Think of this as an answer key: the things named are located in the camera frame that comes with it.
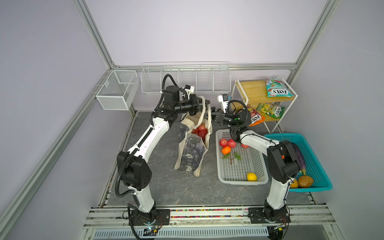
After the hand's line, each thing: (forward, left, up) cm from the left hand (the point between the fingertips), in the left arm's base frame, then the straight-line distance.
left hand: (211, 104), depth 70 cm
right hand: (-4, +5, -3) cm, 7 cm away
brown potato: (-28, -50, -34) cm, 67 cm away
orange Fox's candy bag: (+7, -30, -20) cm, 37 cm away
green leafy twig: (-9, -12, -37) cm, 40 cm away
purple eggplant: (-15, -55, -34) cm, 66 cm away
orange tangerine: (-7, -11, -33) cm, 35 cm away
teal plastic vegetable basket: (-22, -58, -32) cm, 70 cm away
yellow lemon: (-24, -22, -34) cm, 47 cm away
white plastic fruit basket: (-16, -19, -39) cm, 46 cm away
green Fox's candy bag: (+12, -44, -20) cm, 50 cm away
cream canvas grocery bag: (-12, +9, -15) cm, 21 cm away
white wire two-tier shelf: (+15, -28, -6) cm, 32 cm away
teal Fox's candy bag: (+14, -38, -3) cm, 41 cm away
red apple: (-1, -10, -34) cm, 35 cm away
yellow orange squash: (-30, -44, -34) cm, 63 cm away
